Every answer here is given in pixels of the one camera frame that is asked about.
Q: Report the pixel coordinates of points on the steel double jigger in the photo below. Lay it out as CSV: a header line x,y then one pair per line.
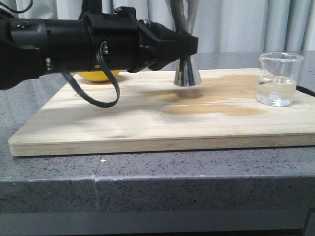
x,y
183,14

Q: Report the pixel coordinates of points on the grey curtain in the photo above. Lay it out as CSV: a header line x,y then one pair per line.
x,y
221,25

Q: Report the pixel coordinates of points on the yellow lemon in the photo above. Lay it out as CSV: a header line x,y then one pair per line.
x,y
95,76

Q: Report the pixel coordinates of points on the clear glass beaker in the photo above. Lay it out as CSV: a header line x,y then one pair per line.
x,y
279,74

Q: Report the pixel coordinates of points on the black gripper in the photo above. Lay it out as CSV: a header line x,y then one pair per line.
x,y
130,44

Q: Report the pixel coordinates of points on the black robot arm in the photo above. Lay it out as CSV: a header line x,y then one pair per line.
x,y
26,44

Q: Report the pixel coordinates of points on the wooden cutting board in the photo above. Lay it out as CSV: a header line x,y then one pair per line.
x,y
155,115

